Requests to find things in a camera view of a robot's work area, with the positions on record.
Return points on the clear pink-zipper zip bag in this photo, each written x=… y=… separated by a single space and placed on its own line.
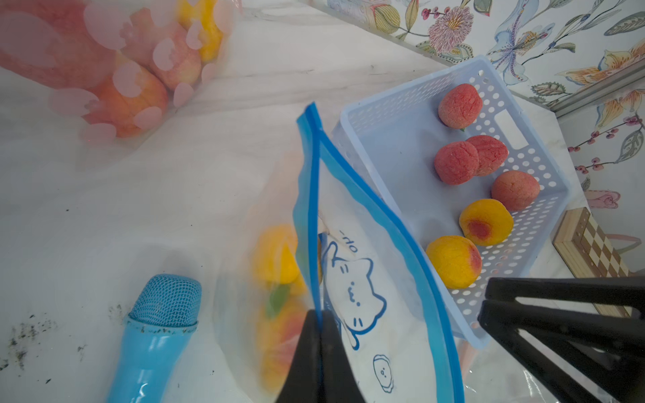
x=54 y=52

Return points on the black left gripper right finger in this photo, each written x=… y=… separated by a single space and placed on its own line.
x=338 y=384

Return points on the red peach with green stem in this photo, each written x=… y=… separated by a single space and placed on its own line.
x=456 y=163

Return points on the blue toy microphone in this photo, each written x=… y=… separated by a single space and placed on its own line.
x=156 y=332

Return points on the light blue perforated basket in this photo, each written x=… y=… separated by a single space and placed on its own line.
x=391 y=140

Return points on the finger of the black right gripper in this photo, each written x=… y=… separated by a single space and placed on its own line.
x=609 y=351
x=625 y=292

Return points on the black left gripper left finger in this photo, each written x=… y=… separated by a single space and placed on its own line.
x=305 y=376

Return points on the yellow red peach rear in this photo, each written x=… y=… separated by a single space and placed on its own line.
x=486 y=222

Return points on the yellow red peach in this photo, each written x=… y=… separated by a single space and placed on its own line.
x=456 y=260
x=486 y=222

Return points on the aluminium right corner post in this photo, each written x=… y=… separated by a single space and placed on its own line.
x=600 y=91

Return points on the yellow red peach front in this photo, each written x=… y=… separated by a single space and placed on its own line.
x=456 y=260

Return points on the pink peach in basket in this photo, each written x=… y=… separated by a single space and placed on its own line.
x=460 y=107

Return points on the clear blue-zipper zip bag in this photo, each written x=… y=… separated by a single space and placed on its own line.
x=359 y=262

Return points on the wooden chessboard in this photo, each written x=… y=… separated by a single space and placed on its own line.
x=586 y=249

